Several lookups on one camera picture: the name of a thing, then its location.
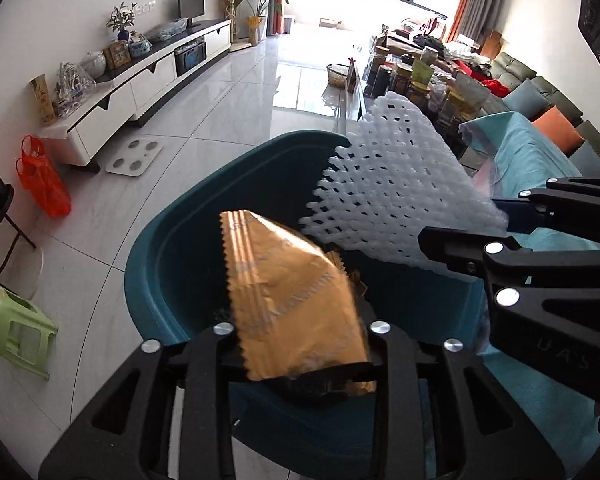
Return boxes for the wooden board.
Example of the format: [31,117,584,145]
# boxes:
[480,30,503,58]

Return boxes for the orange mesh bag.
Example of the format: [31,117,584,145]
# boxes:
[15,135,72,218]

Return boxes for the green sofa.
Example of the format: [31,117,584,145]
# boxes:
[480,52,600,176]

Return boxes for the blue white box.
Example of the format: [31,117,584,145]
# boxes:
[128,32,153,58]

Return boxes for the wooden picture frame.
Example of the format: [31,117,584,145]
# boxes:
[104,41,131,71]

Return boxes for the black monitor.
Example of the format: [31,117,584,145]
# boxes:
[177,0,206,29]

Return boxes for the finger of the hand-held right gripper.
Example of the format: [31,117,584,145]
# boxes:
[417,226,600,321]
[492,176,600,247]

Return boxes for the tall leafy potted plant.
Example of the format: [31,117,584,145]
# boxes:
[235,0,290,46]

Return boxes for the green plastic stool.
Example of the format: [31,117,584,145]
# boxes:
[0,280,59,381]

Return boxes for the teal plastic bin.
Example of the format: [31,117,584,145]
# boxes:
[124,130,486,480]

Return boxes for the blue cushion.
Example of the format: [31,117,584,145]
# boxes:
[567,140,600,177]
[502,78,551,121]

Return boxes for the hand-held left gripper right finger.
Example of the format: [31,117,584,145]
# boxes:
[364,321,567,480]

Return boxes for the white foam net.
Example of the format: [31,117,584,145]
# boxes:
[297,92,511,281]

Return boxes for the clear bag of items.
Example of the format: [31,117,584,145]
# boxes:
[55,62,97,111]

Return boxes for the white ceramic jar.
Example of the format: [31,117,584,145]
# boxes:
[82,51,107,80]

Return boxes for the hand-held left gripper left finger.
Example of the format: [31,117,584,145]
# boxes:
[39,325,249,480]

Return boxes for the paper bag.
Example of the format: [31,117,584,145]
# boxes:
[450,72,491,121]

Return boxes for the teal printed tablecloth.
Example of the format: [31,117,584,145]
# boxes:
[457,112,600,480]

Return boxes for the clear plastic bag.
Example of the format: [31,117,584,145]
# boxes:
[147,17,188,43]

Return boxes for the orange cushion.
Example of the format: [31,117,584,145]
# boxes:
[530,106,586,157]

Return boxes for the red garment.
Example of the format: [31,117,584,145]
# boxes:
[475,77,511,97]

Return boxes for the cluttered coffee table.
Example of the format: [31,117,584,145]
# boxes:
[325,42,491,136]

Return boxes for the white bathroom scale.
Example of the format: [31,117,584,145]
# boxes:
[105,140,163,177]

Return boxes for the wicker basket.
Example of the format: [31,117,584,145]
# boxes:
[326,62,351,90]

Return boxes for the gold foil wrapper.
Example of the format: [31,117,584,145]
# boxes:
[219,210,377,396]

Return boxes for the small plant in blue vase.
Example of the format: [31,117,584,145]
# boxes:
[106,2,137,42]

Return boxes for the white TV cabinet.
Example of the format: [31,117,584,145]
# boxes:
[37,19,233,166]

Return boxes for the wooden pole stand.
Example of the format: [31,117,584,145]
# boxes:
[222,0,241,43]

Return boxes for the yellow patterned vase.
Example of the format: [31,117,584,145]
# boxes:
[29,74,57,126]

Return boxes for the pile of clothes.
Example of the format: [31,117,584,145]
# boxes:
[385,15,481,61]

